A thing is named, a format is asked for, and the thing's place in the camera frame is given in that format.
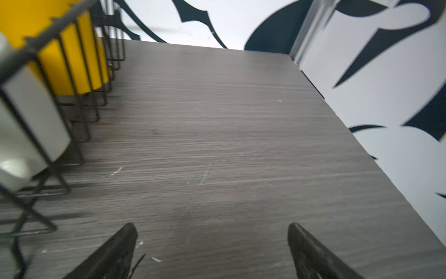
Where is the black wire dish rack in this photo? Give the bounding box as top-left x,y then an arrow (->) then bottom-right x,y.
1,1 -> 125,279

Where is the red and white mug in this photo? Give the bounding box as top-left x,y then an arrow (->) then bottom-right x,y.
0,33 -> 73,192

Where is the yellow mug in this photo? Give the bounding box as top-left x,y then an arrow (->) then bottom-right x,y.
1,0 -> 109,96

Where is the aluminium frame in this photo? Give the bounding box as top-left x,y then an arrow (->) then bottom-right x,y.
289,0 -> 340,69

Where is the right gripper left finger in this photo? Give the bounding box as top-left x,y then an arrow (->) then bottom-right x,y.
65,223 -> 138,279

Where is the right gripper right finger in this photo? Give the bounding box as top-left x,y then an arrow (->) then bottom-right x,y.
288,223 -> 362,279

